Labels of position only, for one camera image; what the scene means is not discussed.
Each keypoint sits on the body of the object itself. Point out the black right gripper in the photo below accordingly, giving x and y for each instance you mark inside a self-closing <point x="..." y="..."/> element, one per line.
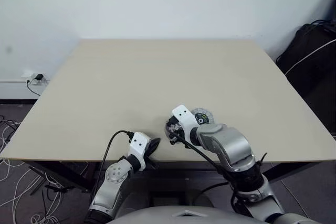
<point x="177" y="134"/>

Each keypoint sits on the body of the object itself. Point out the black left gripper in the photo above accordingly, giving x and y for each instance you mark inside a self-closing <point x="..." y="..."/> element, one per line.
<point x="151" y="157"/>

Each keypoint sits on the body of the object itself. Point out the black plug adapter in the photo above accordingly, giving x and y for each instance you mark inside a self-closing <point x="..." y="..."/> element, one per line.
<point x="39" y="77"/>

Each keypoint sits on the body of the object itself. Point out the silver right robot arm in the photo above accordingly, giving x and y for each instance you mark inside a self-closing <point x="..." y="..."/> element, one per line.
<point x="231" y="153"/>

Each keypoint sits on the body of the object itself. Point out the grey robot torso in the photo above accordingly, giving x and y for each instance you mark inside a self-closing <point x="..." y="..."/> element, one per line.
<point x="183" y="212"/>

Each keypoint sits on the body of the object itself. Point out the black tripod stand legs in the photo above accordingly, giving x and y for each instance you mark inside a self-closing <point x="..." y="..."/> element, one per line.
<point x="47" y="186"/>

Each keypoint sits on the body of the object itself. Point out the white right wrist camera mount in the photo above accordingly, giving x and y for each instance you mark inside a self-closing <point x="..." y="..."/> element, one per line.
<point x="185" y="117"/>

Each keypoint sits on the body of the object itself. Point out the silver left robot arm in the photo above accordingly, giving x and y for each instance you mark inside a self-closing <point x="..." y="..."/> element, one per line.
<point x="113" y="179"/>

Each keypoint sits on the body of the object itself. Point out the black fabric bag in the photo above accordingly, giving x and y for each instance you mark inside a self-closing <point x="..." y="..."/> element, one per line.
<point x="312" y="69"/>

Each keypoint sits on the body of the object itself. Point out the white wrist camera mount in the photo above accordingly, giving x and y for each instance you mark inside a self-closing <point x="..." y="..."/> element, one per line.
<point x="185" y="117"/>
<point x="139" y="145"/>

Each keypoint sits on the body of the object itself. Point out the white wall power socket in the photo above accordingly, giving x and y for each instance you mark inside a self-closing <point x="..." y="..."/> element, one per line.
<point x="32" y="76"/>

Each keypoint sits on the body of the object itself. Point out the grey round motor cover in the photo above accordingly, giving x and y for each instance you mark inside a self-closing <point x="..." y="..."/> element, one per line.
<point x="203" y="118"/>

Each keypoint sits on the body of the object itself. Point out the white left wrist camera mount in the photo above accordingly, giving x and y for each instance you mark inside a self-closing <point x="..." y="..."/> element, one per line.
<point x="139" y="145"/>

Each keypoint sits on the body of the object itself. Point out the black table frame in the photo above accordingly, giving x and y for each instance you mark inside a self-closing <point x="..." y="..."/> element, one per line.
<point x="71" y="175"/>

